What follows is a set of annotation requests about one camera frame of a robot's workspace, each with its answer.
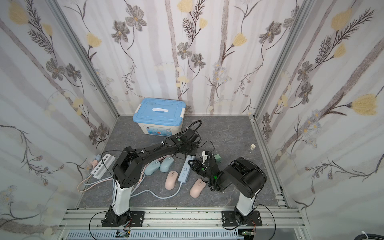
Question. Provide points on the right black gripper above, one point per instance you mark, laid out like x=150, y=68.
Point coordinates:
x=199, y=165

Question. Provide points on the light blue power strip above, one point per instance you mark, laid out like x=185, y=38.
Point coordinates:
x=183, y=176

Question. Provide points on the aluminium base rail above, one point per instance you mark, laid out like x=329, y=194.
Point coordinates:
x=184, y=223

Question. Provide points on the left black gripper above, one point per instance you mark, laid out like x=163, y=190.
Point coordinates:
x=190, y=137

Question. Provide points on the pink mouse front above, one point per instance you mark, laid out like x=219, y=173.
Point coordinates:
x=197, y=188

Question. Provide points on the blue mouse left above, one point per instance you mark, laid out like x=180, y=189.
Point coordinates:
x=152, y=167

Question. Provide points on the blue lid storage box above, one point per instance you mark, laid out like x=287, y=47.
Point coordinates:
x=160, y=117

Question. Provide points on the pink mouse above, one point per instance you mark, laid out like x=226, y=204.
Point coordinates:
x=171, y=179
x=197, y=188

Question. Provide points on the blue mouse right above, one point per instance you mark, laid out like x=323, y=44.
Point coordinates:
x=166, y=164

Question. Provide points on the blue mouse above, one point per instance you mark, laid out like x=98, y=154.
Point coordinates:
x=166, y=164
x=152, y=167

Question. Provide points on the pink mouse left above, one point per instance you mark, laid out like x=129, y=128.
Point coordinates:
x=171, y=179

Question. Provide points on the white multi socket power strip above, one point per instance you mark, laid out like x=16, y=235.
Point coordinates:
x=100, y=169

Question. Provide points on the green charger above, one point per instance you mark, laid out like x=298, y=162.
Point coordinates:
x=217, y=158

